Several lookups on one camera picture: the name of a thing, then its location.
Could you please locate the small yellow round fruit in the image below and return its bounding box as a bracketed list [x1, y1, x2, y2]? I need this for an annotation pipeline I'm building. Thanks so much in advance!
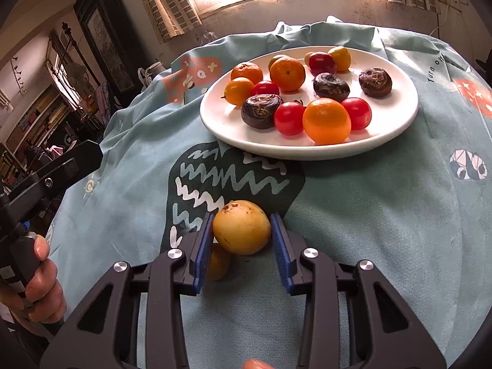
[207, 243, 232, 282]

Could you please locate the large yellow spotted fruit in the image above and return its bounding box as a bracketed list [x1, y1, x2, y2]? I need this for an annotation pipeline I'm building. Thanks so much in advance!
[213, 200, 272, 256]

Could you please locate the wrinkled dark passion fruit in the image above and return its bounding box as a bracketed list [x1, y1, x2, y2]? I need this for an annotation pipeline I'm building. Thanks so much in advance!
[359, 68, 393, 98]

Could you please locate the dark red plum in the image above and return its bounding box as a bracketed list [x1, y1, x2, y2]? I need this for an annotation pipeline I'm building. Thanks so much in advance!
[308, 52, 338, 77]

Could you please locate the left hand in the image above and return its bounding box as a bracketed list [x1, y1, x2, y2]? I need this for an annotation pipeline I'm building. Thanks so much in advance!
[1, 234, 67, 337]

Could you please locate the right hand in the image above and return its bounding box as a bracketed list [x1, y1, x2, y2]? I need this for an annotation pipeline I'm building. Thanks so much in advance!
[243, 359, 274, 369]

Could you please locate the white kettle jug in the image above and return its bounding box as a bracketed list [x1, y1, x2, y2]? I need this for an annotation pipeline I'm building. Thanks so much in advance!
[137, 61, 165, 88]

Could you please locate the white oval plate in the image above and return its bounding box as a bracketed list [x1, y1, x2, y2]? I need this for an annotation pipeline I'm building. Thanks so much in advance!
[199, 45, 420, 162]

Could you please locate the red tomato behind orange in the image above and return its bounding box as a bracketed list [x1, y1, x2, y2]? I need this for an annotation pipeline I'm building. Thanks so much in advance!
[341, 97, 372, 132]

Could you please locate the smooth orange fruit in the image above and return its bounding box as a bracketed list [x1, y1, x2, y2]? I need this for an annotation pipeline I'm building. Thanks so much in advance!
[303, 98, 351, 145]

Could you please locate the red cherry tomato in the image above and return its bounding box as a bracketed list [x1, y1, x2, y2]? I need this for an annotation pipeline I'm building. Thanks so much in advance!
[274, 101, 305, 137]

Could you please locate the left patterned curtain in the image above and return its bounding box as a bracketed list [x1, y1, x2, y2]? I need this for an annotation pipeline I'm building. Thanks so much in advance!
[141, 0, 202, 44]

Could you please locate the dark purple passion fruit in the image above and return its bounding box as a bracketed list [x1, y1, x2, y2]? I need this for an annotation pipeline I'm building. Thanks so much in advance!
[241, 94, 284, 130]

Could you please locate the mandarin orange rough skin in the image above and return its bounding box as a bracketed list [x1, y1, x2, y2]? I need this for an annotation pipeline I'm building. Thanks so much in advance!
[230, 62, 264, 85]

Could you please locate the small orange kumquat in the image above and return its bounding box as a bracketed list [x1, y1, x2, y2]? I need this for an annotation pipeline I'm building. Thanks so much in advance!
[328, 46, 352, 73]

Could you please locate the small green-yellow kumquat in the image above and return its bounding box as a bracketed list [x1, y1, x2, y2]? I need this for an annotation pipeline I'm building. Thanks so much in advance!
[304, 51, 314, 66]

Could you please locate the yellow-green small citrus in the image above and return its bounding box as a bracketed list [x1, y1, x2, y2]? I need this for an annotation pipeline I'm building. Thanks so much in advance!
[268, 54, 287, 70]

